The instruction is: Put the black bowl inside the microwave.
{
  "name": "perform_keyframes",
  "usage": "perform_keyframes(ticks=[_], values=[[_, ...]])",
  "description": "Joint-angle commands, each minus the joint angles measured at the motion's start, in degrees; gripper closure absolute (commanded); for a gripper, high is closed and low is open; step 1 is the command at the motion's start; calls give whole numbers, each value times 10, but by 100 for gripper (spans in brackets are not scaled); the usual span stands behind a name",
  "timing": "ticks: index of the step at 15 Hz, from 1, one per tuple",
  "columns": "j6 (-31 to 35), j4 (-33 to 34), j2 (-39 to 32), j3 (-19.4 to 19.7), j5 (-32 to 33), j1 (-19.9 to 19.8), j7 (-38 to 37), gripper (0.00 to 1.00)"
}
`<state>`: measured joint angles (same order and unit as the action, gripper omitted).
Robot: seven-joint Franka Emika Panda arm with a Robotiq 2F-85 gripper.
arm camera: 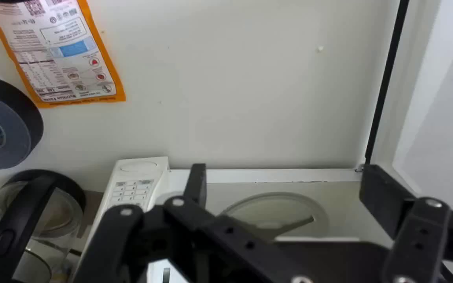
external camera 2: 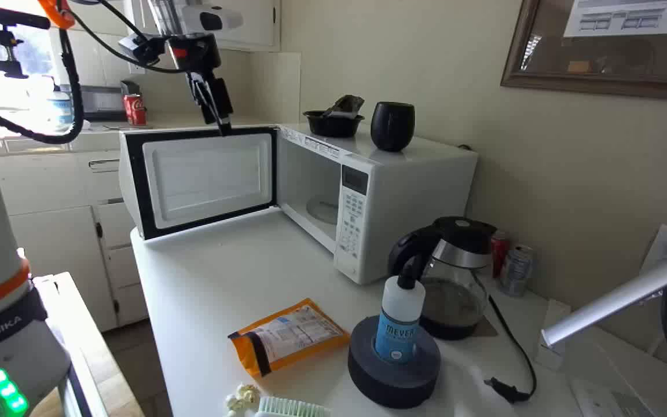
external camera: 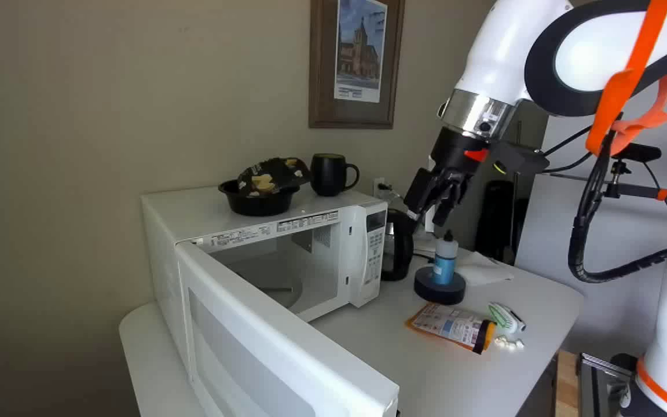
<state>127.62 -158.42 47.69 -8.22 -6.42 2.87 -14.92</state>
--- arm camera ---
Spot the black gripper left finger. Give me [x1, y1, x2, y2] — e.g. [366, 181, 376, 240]
[70, 163, 270, 283]

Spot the white microwave oven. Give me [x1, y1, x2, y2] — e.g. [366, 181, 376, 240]
[72, 0, 453, 283]

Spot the black microwave power cord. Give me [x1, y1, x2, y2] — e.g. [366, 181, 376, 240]
[363, 0, 412, 167]

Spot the glass microwave turntable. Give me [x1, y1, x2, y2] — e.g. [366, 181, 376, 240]
[221, 194, 330, 241]

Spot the orange edged snack packet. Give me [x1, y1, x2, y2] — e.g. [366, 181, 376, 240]
[0, 0, 125, 109]

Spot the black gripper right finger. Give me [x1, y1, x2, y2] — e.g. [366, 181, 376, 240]
[360, 166, 453, 283]

